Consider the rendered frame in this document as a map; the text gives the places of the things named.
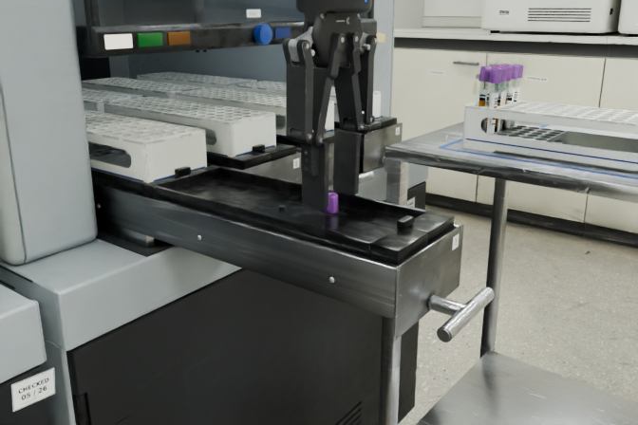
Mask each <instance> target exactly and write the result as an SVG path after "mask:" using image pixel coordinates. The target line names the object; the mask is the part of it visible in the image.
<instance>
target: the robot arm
mask: <svg viewBox="0 0 638 425"><path fill-rule="evenodd" d="M371 4H372V0H296V8H297V10H298V11H300V12H304V14H305V21H304V25H303V28H302V34H301V35H300V36H298V37H297V38H295V39H285V40H284V41H283V44H282V47H283V51H284V55H285V59H286V64H287V88H286V137H287V139H291V140H292V141H295V142H300V144H301V160H302V161H301V164H302V165H301V171H302V203H303V204H306V205H310V206H313V207H317V208H321V209H324V208H327V207H328V164H329V142H324V141H323V137H324V132H325V126H326V120H327V114H328V104H329V97H330V91H331V86H332V81H334V87H335V94H336V101H337V108H338V115H339V121H340V128H341V130H335V131H334V160H333V191H336V192H340V193H345V194H353V195H355V194H357V193H358V191H359V163H360V136H361V134H368V132H369V126H365V125H370V124H371V123H372V119H373V80H374V55H375V50H376V45H377V41H378V38H377V36H376V35H375V34H365V33H363V26H362V22H361V14H362V13H368V12H370V10H371ZM362 54H363V55H362ZM315 66H316V67H317V68H315ZM324 68H325V69H324ZM362 111H364V114H363V112H362ZM312 130H313V132H312Z"/></svg>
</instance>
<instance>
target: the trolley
mask: <svg viewBox="0 0 638 425"><path fill-rule="evenodd" d="M515 124H520V125H528V126H536V127H544V128H552V129H560V130H568V131H576V132H584V133H592V134H600V135H608V136H616V137H624V138H632V139H638V135H633V134H625V133H617V132H609V131H600V130H592V129H584V128H576V127H568V126H559V125H551V124H543V123H535V122H527V121H518V120H516V122H515ZM462 136H463V122H461V123H458V124H454V125H451V126H448V127H445V128H442V129H440V130H437V131H433V132H430V133H427V134H424V135H421V136H418V137H415V138H412V139H407V140H404V141H401V142H398V143H395V144H391V145H388V146H386V147H385V158H386V159H387V178H386V202H391V203H395V204H400V205H405V206H407V187H408V165H409V163H413V164H419V165H423V166H429V167H435V168H440V169H445V170H451V171H456V172H462V173H466V174H472V175H478V176H488V177H493V178H494V179H495V189H494V201H493V211H492V223H491V234H490V245H489V256H488V268H487V278H486V287H489V288H491V289H492V290H493V291H494V294H495V296H494V299H493V300H492V301H491V302H490V303H489V304H488V305H487V306H486V307H484V311H483V323H482V333H481V345H480V356H479V360H478V361H477V362H476V363H475V364H474V365H473V366H472V367H471V368H470V369H469V371H468V372H467V373H466V374H465V375H464V376H463V377H462V378H461V379H460V380H459V381H458V382H457V383H456V384H455V385H454V386H453V387H452V388H451V389H450V390H449V391H448V392H447V393H446V394H445V395H444V396H443V397H442V398H441V399H440V400H439V401H438V402H437V403H436V404H435V405H434V406H433V407H432V408H431V409H430V410H429V411H428V412H427V413H426V415H425V416H424V417H423V418H422V419H421V420H420V421H419V422H418V423H417V424H416V425H638V402H635V401H632V400H629V399H626V398H624V397H619V396H617V395H614V394H612V393H609V392H606V391H603V390H601V389H598V388H595V387H592V386H589V385H588V384H585V383H582V382H579V381H576V380H574V379H569V378H566V377H563V376H561V375H558V374H556V373H553V372H550V371H548V370H545V369H542V368H539V367H536V366H534V365H531V364H529V363H526V362H523V361H521V360H516V359H513V358H510V357H508V356H505V355H502V354H499V353H497V352H495V342H496V332H497V312H498V302H499V292H500V281H501V272H502V261H503V251H504V240H505V231H506V220H507V210H508V199H509V190H510V181H514V182H520V183H525V184H531V185H536V186H541V187H547V188H552V189H557V190H563V191H568V192H574V193H580V194H589V195H595V196H600V197H605V198H610V199H616V200H622V201H627V202H632V203H638V174H636V173H631V172H624V171H618V170H612V169H605V168H599V167H592V166H587V165H580V164H573V163H568V162H561V161H554V160H548V159H542V158H536V157H524V156H518V155H511V154H505V153H499V152H493V153H492V152H485V151H479V150H473V149H466V148H462ZM401 339H402V336H400V337H399V338H398V339H397V340H396V341H394V320H393V319H390V318H387V317H385V316H383V320H382V349H381V377H380V407H379V425H398V405H399V383H400V361H401Z"/></svg>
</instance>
